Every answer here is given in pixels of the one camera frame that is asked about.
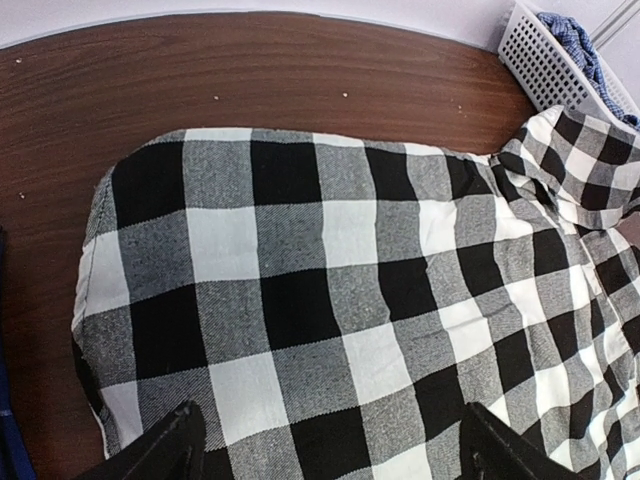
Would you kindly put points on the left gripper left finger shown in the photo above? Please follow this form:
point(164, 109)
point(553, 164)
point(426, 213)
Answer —
point(173, 448)

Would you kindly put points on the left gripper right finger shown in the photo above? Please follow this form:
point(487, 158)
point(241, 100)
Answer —
point(489, 449)

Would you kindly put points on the blue plaid shirt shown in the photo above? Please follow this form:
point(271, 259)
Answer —
point(16, 462)

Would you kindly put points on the black white checked shirt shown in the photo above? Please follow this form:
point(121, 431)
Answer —
point(332, 304)

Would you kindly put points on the white plastic laundry basket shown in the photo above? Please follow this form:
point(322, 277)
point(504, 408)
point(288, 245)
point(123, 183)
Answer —
point(547, 73)

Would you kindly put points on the light blue checked shirt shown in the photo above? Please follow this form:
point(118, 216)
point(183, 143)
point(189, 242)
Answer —
point(577, 43)

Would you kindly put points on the right aluminium frame post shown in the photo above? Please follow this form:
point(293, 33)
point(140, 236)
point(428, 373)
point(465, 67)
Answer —
point(614, 23)

